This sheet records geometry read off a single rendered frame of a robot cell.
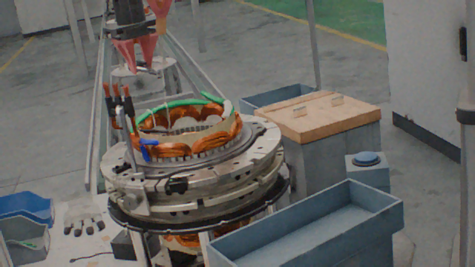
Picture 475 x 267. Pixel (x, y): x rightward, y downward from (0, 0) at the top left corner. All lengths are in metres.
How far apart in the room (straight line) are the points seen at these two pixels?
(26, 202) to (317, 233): 1.05
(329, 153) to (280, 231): 0.34
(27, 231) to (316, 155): 0.80
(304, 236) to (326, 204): 0.07
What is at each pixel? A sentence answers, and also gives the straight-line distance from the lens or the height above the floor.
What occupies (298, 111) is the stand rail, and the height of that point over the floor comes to 1.08.
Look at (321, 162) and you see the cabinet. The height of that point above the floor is 0.99.
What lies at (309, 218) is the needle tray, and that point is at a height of 1.03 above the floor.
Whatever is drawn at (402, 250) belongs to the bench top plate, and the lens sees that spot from 1.17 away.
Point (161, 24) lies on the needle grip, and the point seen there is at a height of 1.31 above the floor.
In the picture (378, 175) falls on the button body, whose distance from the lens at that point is 0.93.
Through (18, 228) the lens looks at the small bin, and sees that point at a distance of 1.49.
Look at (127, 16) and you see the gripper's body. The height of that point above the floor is 1.32.
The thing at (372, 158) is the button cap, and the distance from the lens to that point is 0.94.
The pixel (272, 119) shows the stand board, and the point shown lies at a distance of 1.11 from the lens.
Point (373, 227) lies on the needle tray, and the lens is 0.73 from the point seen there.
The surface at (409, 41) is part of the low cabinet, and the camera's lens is 3.59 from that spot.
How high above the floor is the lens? 1.42
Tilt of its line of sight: 20 degrees down
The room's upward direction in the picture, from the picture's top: 9 degrees counter-clockwise
